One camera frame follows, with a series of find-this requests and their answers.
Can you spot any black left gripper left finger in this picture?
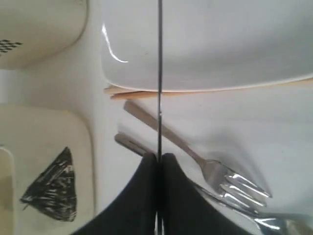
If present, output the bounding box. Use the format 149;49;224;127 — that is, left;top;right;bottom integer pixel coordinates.
74;153;157;235

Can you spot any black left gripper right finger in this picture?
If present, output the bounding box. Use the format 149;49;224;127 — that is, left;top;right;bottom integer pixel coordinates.
160;153;267;235

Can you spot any steel fork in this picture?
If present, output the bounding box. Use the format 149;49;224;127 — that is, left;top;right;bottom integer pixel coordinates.
123;100;273;206

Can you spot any wooden chopstick left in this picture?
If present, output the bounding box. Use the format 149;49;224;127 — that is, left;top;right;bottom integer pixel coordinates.
103;78;313;97

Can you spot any wooden chopstick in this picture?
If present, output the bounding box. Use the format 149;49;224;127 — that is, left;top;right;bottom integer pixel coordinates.
103;78;313;97
110;91;158;100

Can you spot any cream bin with triangle mark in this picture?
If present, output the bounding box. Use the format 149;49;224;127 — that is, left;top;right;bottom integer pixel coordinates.
0;104;94;235

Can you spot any wooden chopstick right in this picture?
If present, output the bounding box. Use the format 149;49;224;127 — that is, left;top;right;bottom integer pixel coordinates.
110;91;158;100

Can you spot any white square plate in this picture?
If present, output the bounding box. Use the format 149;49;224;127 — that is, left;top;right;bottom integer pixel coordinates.
100;0;313;91

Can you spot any cream bin with square mark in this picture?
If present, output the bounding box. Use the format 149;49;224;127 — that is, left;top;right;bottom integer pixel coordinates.
0;0;89;70

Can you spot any steel table knife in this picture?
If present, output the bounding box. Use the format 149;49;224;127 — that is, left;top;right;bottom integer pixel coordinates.
157;0;163;162

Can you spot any steel spoon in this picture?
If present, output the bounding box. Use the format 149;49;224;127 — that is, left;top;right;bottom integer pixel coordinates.
114;133;313;235

